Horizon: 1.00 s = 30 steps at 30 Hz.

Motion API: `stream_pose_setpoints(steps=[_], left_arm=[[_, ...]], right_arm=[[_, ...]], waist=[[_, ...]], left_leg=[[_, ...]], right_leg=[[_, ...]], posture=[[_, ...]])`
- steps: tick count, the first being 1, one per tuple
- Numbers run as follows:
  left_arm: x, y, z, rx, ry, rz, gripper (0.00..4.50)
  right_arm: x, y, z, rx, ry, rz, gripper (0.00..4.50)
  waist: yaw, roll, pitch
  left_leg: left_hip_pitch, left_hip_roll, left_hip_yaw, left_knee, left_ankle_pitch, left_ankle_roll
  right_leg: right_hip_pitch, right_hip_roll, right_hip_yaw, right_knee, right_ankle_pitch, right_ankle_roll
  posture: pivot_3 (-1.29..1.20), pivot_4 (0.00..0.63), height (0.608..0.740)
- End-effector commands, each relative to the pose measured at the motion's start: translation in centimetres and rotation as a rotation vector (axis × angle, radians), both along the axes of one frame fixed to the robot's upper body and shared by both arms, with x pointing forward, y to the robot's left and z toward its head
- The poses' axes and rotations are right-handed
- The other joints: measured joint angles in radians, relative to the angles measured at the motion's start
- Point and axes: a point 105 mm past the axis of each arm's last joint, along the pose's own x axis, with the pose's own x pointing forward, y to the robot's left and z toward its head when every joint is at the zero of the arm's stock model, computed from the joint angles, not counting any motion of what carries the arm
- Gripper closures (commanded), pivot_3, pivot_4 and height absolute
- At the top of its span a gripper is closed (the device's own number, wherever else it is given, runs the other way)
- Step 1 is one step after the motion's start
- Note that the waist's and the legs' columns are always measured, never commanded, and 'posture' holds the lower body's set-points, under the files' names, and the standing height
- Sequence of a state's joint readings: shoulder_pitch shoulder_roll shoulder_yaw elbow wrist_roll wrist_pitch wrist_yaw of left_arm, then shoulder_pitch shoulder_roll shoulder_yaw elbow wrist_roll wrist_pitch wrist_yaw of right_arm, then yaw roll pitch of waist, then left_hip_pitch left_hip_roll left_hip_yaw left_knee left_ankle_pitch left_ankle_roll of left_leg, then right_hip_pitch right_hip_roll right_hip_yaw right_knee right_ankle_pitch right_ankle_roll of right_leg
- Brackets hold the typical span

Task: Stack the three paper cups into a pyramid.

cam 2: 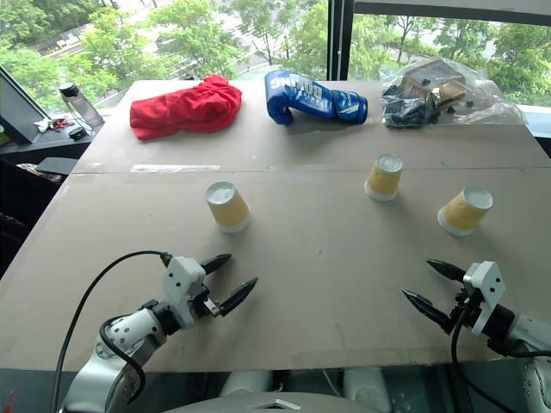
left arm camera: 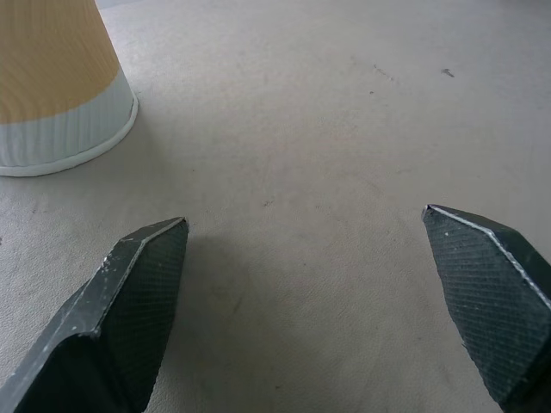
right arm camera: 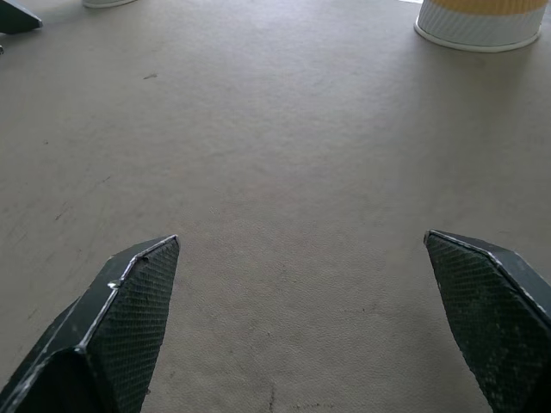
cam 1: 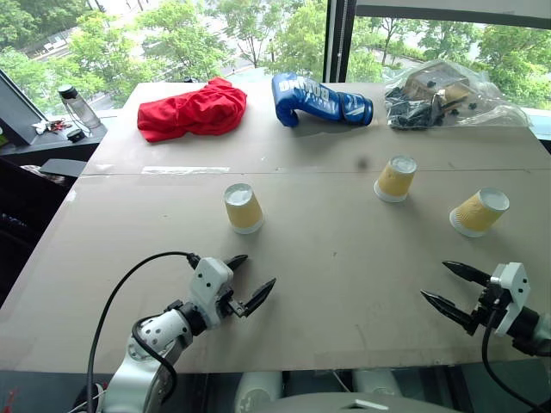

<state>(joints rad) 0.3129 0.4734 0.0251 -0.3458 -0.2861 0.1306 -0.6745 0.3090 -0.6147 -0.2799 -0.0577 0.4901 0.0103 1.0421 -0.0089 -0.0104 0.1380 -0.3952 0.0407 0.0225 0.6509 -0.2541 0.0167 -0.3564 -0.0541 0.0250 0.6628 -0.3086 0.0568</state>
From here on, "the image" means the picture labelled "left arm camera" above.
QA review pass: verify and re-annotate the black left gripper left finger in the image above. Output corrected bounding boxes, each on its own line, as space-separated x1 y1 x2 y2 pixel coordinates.
0 217 190 413

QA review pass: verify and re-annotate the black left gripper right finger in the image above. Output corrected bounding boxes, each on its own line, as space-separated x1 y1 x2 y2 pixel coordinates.
421 204 551 413

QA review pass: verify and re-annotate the tan and white paper cup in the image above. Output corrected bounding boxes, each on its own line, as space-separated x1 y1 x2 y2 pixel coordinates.
0 0 140 178

